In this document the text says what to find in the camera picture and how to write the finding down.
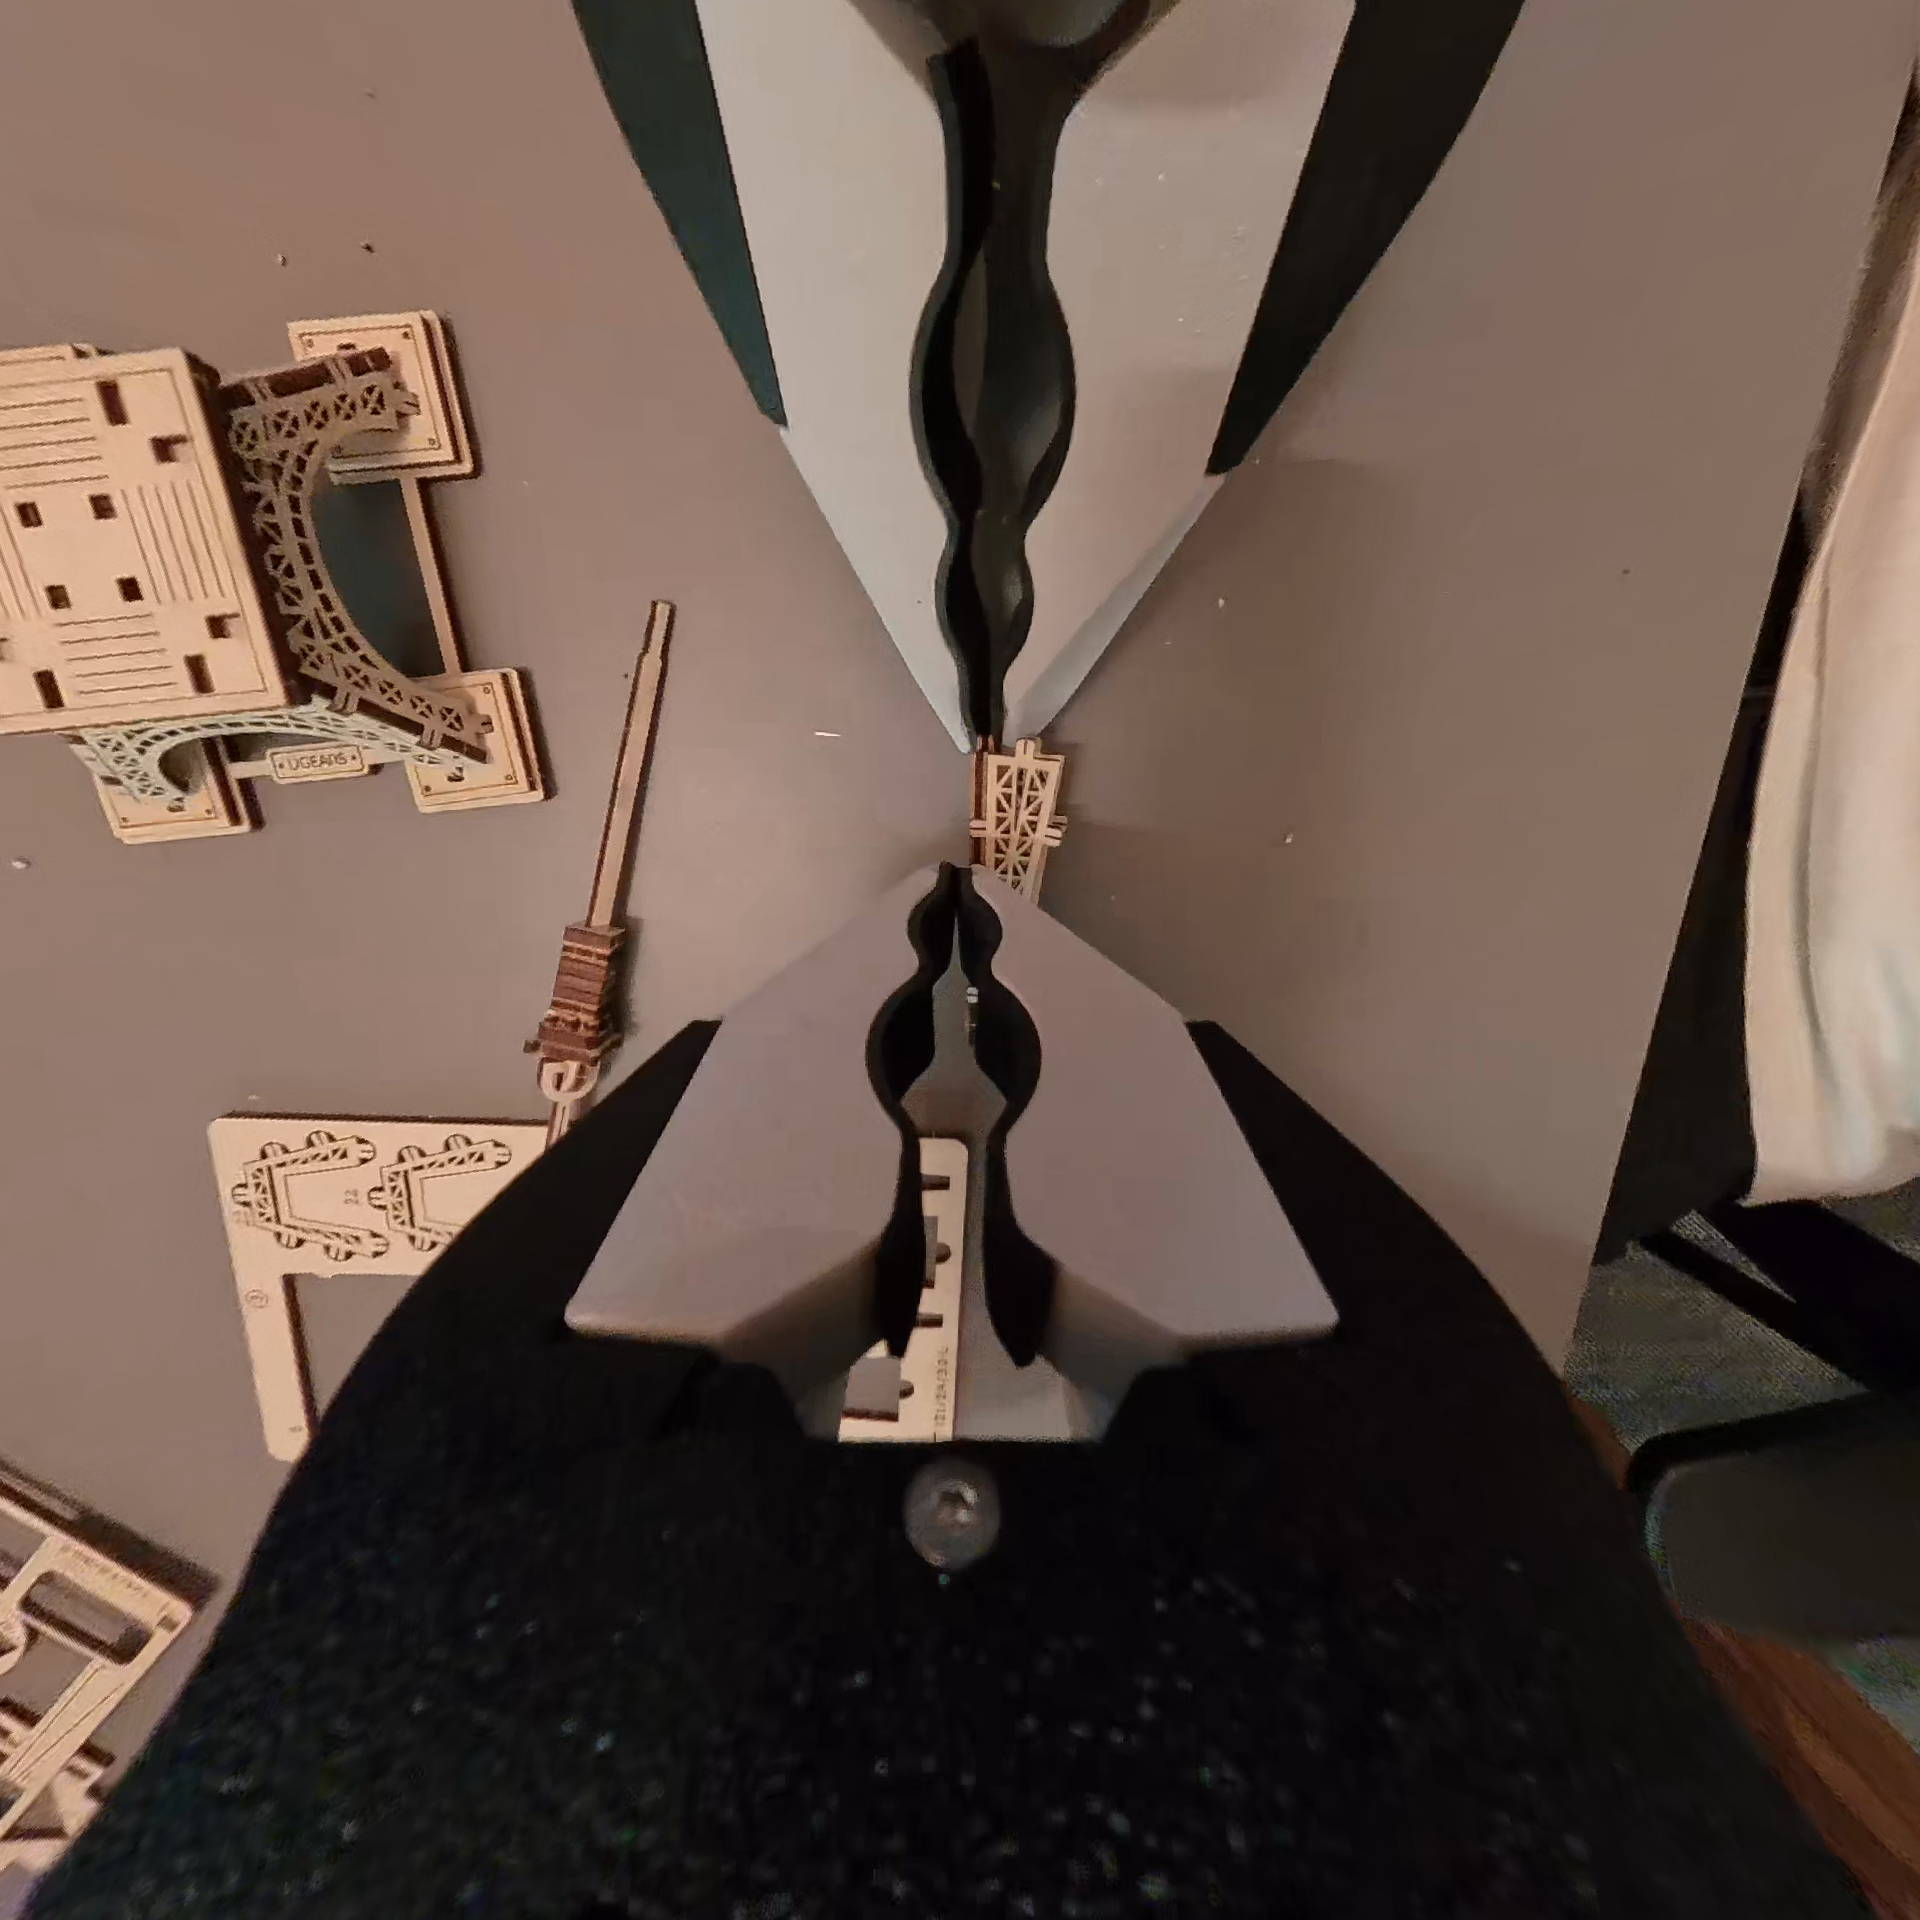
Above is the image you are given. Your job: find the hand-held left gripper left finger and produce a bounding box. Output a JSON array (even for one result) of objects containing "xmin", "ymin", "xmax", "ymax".
[{"xmin": 566, "ymin": 863, "xmax": 966, "ymax": 1446}]

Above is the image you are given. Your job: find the wooden lattice tower panel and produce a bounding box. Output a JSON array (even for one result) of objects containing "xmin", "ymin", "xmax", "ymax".
[{"xmin": 970, "ymin": 735, "xmax": 1072, "ymax": 906}]

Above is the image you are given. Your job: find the wooden tower base model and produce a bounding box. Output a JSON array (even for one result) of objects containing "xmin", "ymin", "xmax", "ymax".
[{"xmin": 0, "ymin": 312, "xmax": 550, "ymax": 845}]

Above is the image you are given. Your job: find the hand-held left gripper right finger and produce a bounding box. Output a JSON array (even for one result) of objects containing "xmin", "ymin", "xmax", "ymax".
[{"xmin": 960, "ymin": 870, "xmax": 1341, "ymax": 1427}]

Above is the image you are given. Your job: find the wooden tower spire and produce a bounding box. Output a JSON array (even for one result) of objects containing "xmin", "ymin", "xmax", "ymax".
[{"xmin": 522, "ymin": 601, "xmax": 676, "ymax": 1142}]

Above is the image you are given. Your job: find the wooden punch-out sheet with window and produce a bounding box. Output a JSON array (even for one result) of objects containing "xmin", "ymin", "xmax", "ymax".
[{"xmin": 207, "ymin": 1114, "xmax": 980, "ymax": 1462}]

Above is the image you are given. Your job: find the person's white shirt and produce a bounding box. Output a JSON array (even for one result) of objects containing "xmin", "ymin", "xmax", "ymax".
[{"xmin": 1744, "ymin": 277, "xmax": 1920, "ymax": 1208}]

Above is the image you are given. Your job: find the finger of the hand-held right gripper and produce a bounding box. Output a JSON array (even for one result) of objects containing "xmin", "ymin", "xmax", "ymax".
[
  {"xmin": 696, "ymin": 0, "xmax": 1004, "ymax": 755},
  {"xmin": 984, "ymin": 0, "xmax": 1363, "ymax": 744}
]

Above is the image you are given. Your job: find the wooden punch-out frame sheet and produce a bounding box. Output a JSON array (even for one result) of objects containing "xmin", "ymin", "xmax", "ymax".
[{"xmin": 0, "ymin": 1462, "xmax": 207, "ymax": 1845}]

